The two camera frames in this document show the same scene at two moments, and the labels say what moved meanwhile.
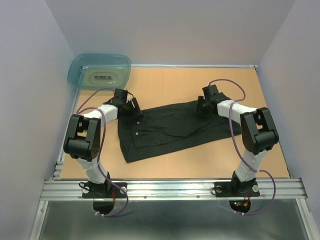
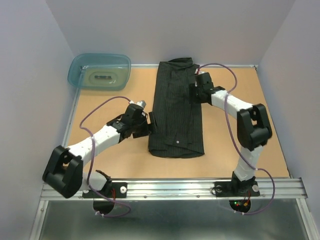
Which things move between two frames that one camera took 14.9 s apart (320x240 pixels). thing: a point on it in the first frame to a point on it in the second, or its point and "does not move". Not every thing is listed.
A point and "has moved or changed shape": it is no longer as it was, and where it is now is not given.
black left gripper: x=135 y=111 to x=148 y=128
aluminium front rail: x=174 y=189 does not move
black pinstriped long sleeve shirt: x=142 y=137 has moved or changed shape
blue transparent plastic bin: x=99 y=71 does not move
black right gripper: x=199 y=110 to x=192 y=88
